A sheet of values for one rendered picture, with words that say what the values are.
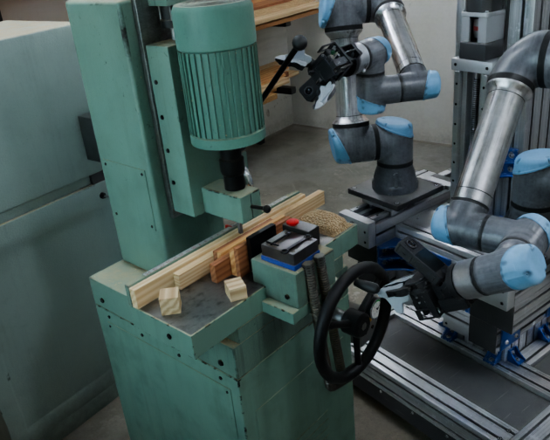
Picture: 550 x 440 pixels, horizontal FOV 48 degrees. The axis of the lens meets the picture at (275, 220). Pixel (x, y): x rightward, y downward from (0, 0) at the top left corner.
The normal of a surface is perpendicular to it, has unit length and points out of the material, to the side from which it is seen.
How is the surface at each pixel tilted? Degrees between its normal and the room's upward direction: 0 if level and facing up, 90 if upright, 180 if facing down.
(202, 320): 0
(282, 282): 90
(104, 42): 90
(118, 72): 90
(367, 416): 0
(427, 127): 90
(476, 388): 0
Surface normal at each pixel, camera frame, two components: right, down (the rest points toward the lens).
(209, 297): -0.09, -0.90
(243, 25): 0.70, 0.25
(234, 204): -0.65, 0.38
